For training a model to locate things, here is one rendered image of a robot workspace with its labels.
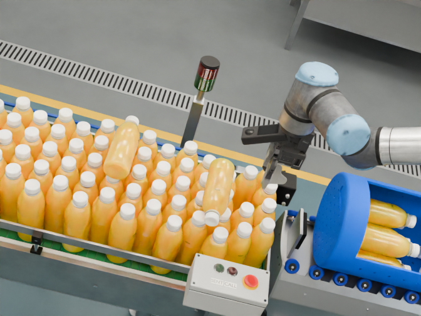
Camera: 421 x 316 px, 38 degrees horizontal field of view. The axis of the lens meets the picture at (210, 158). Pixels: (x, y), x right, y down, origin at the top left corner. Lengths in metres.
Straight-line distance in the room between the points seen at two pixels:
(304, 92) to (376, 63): 3.35
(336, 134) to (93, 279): 0.85
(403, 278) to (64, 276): 0.96
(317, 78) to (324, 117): 0.09
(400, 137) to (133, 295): 0.89
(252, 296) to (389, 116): 2.84
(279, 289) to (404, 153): 0.67
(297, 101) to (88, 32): 2.81
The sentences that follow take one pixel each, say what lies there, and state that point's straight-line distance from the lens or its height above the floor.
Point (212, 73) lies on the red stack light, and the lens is 1.89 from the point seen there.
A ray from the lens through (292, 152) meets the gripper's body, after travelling 1.50.
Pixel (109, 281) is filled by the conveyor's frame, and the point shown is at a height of 0.85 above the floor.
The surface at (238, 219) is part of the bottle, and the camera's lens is 1.72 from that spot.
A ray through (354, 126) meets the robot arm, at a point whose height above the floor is 1.60.
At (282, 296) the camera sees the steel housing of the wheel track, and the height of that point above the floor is 0.85.
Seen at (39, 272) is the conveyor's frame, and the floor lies 0.81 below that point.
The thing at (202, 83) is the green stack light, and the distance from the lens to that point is 1.91.
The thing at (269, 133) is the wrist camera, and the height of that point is 1.40.
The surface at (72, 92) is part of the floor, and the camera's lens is 3.60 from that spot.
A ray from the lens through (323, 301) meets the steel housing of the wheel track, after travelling 1.91.
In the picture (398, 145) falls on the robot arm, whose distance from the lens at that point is 1.40.
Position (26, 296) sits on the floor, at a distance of 2.74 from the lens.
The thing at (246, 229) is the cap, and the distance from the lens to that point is 1.65.
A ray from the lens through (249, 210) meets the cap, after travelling 1.70.
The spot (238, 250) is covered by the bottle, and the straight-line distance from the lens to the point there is 1.68.
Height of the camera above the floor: 2.36
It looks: 44 degrees down
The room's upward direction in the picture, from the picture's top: 19 degrees clockwise
